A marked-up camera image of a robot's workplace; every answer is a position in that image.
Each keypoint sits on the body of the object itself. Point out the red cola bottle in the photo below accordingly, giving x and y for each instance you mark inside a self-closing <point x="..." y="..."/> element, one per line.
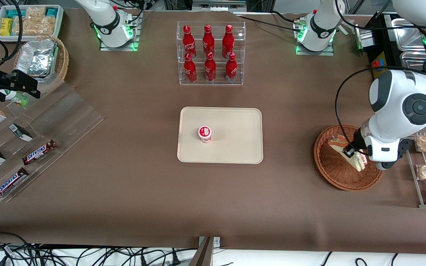
<point x="208" y="38"/>
<point x="228" y="40"/>
<point x="189" y="70"/>
<point x="231" y="70"/>
<point x="210" y="69"/>
<point x="188" y="40"/>

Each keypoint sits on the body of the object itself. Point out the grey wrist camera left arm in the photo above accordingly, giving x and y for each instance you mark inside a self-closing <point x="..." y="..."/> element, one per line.
<point x="405" y="147"/>

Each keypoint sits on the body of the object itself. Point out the brown table cover sheet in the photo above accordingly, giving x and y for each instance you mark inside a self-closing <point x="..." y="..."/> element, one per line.
<point x="124" y="207"/>

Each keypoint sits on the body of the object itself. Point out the triangle sandwich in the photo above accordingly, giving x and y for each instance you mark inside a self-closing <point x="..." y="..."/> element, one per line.
<point x="358" y="163"/>

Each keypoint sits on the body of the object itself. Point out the white cup with red lid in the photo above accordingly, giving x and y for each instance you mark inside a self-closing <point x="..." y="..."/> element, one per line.
<point x="205" y="134"/>

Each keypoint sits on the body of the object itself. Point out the metal base plate right arm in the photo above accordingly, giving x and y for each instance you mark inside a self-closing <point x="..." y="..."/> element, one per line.
<point x="117" y="48"/>

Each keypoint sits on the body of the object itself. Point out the teal snack packet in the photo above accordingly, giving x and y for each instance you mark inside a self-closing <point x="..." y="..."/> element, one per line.
<point x="52" y="12"/>
<point x="15" y="14"/>

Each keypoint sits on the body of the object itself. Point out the small white green bottle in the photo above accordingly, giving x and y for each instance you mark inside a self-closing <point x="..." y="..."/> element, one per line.
<point x="15" y="98"/>

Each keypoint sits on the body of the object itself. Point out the tan wicker basket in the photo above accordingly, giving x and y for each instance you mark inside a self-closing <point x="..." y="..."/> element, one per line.
<point x="63" y="62"/>

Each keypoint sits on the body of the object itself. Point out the yellow snack packet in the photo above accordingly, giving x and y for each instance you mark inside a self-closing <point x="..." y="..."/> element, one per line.
<point x="6" y="26"/>

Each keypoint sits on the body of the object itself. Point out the clear acrylic stepped display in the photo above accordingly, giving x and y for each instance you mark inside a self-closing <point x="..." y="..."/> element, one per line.
<point x="72" y="114"/>

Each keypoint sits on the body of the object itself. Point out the clear acrylic bottle rack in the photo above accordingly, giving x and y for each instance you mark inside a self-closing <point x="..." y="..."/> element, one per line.
<point x="218" y="83"/>

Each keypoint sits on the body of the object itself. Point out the Snickers chocolate bar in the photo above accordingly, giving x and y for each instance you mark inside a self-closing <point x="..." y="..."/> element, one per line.
<point x="10" y="183"/>
<point x="40" y="152"/>

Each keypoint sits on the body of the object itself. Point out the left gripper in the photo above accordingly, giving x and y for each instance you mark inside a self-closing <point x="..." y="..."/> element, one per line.
<point x="357" y="143"/>

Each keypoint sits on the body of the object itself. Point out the aluminium foil container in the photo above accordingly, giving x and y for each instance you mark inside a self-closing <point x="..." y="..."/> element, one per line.
<point x="35" y="59"/>

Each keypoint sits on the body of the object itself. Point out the steel tray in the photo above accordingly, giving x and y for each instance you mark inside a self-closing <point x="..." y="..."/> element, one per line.
<point x="411" y="61"/>
<point x="405" y="33"/>

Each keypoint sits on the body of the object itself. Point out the aluminium post bracket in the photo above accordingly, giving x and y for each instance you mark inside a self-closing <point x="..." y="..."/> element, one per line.
<point x="205" y="255"/>

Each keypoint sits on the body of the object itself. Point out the round brown wicker basket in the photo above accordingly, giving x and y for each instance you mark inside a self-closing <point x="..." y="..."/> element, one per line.
<point x="338" y="173"/>

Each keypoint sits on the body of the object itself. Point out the beige plastic tray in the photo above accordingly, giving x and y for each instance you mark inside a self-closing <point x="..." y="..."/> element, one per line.
<point x="231" y="151"/>

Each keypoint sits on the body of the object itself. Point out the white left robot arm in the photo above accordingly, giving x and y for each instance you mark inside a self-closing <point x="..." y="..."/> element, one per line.
<point x="394" y="96"/>

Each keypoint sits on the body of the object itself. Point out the metal base plate left arm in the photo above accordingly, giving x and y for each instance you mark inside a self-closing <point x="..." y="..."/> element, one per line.
<point x="314" y="53"/>

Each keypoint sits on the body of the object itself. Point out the aluminium frame structure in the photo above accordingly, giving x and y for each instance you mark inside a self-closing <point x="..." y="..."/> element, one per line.
<point x="216" y="4"/>

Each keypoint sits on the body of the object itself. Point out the clear bag of crackers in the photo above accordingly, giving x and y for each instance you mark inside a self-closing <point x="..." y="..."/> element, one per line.
<point x="34" y="12"/>
<point x="35" y="26"/>

